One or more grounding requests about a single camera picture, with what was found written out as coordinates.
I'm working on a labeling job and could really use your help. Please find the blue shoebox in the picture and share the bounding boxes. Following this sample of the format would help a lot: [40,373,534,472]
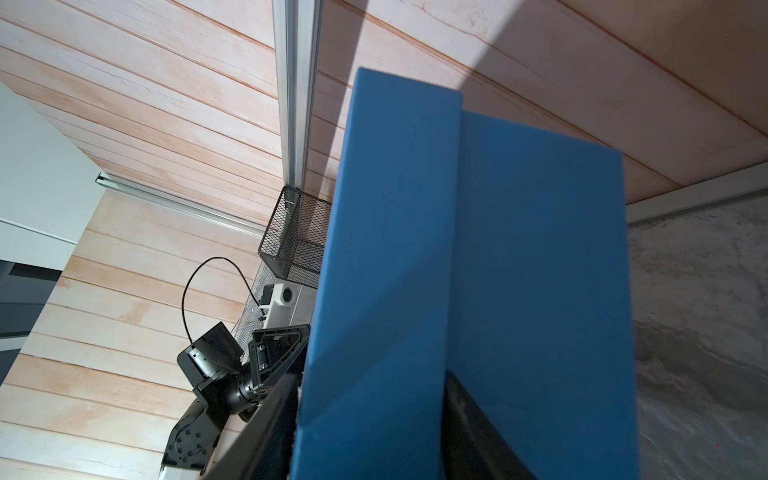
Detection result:
[291,68,640,479]

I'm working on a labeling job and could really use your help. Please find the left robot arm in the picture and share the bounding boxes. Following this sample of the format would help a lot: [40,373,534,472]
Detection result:
[159,323,310,479]

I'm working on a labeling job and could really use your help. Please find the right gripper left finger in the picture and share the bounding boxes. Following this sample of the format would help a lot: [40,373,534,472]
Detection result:
[205,374,299,480]

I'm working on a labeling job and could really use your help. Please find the black mesh wall basket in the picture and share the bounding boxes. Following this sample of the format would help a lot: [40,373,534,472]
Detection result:
[259,186,332,288]

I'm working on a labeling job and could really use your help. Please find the white wire shelf rack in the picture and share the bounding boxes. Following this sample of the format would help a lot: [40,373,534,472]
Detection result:
[232,264,317,363]

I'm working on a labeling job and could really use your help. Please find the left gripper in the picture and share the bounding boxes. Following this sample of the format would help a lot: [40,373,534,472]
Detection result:
[177,322,311,420]

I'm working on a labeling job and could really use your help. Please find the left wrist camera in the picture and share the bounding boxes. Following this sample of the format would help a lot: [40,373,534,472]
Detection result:
[260,282,295,328]

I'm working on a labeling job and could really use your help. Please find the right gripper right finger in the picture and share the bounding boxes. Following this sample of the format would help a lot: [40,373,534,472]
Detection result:
[441,371,536,480]

